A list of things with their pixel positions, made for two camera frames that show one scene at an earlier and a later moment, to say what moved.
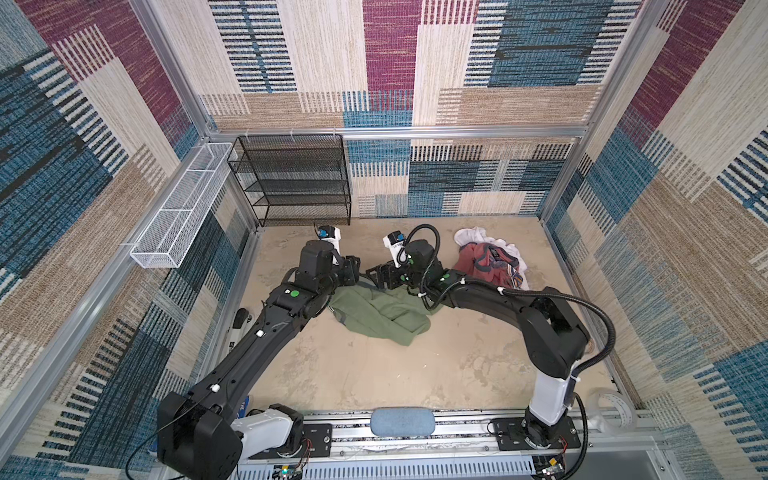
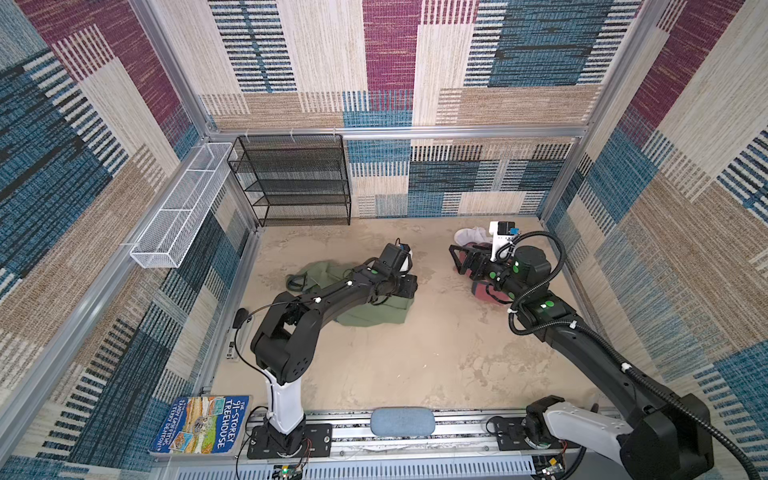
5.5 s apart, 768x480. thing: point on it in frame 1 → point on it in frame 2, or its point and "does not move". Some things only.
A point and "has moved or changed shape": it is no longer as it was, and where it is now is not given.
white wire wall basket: (170, 234) does not move
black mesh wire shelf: (294, 179) does not move
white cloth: (477, 234) does not move
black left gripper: (349, 270) → (409, 285)
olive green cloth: (392, 314) has moved or changed shape
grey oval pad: (402, 422) does not move
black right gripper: (388, 268) → (482, 259)
